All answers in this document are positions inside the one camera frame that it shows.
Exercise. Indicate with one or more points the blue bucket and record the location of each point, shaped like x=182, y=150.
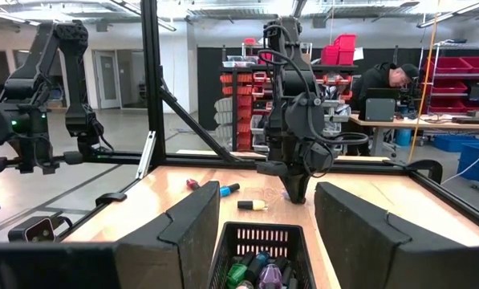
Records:
x=403, y=137

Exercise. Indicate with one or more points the lavender nail polish bottle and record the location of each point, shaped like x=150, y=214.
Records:
x=269, y=277

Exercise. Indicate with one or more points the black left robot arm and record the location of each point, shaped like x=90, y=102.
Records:
x=291, y=80

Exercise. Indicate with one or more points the red nail polish bottle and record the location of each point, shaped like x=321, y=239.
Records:
x=193, y=184

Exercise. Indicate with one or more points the person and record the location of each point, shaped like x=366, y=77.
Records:
x=373, y=78

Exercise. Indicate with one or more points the black neighbouring robot arm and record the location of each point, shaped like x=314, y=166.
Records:
x=26, y=76

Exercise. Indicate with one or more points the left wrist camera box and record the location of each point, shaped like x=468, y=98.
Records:
x=321, y=158

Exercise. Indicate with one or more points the black clamp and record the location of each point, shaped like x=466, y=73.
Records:
x=423, y=164
x=110, y=198

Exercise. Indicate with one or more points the white glass door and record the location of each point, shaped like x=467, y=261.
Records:
x=107, y=80

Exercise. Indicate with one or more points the wooden work desk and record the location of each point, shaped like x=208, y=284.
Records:
x=423, y=123

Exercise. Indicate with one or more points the black slotted plastic basket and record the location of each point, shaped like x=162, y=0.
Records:
x=263, y=241

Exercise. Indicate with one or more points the black aluminium table frame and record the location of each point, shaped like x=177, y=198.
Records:
x=151, y=80

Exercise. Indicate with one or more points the grey equipment box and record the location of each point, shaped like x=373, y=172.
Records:
x=379, y=110

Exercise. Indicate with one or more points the light blue nail polish bottle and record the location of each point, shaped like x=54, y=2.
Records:
x=225, y=191

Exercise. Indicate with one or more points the black table-level camera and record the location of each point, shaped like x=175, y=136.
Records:
x=32, y=229

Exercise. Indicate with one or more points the pale nail polish bottle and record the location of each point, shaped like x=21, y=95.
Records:
x=245, y=286

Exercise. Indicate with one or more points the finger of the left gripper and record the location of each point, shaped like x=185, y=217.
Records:
x=302, y=188
x=291, y=186

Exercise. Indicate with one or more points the yellow nail polish bottle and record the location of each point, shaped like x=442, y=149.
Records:
x=259, y=205

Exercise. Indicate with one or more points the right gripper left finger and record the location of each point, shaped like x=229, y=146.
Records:
x=191, y=241

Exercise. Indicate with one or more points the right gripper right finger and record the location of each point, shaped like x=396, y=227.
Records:
x=363, y=249

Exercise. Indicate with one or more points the blue glitter nail polish bottle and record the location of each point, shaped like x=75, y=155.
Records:
x=261, y=259

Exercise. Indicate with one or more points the silver metal bracket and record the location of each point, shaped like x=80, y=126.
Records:
x=147, y=154

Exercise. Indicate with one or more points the orange drawer cabinet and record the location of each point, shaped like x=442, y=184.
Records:
x=245, y=100

